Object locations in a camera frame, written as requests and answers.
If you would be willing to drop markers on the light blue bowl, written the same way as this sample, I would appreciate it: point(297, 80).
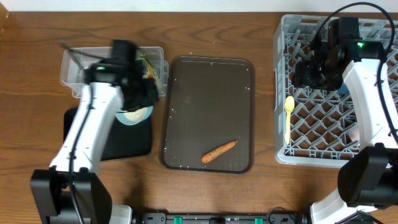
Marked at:
point(135, 117)

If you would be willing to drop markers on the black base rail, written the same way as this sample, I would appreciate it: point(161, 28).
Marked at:
point(275, 217)

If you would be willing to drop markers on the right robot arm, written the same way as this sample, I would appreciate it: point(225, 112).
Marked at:
point(368, 181)

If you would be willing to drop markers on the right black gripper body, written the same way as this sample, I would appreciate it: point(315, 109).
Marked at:
point(320, 76)

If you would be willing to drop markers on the clear plastic bin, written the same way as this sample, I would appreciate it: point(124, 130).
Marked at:
point(71, 74)

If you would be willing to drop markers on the pale yellow spoon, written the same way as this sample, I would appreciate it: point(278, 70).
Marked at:
point(289, 107)

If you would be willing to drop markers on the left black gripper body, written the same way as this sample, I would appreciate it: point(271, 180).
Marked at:
point(138, 96)

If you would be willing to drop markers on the dark brown serving tray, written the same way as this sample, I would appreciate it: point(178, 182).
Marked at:
point(209, 103)

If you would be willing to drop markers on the dark blue plate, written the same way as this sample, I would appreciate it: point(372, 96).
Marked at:
point(343, 90)

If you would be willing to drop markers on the green orange snack wrapper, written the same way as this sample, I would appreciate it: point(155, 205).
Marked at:
point(149, 70)

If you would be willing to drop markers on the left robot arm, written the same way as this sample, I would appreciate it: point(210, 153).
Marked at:
point(70, 191)

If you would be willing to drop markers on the pink white cup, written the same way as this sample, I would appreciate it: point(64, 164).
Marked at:
point(354, 134)

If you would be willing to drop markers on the black plastic bin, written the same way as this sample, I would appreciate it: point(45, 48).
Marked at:
point(128, 140)

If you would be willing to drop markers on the orange carrot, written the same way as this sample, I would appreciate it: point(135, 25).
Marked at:
point(210, 156)

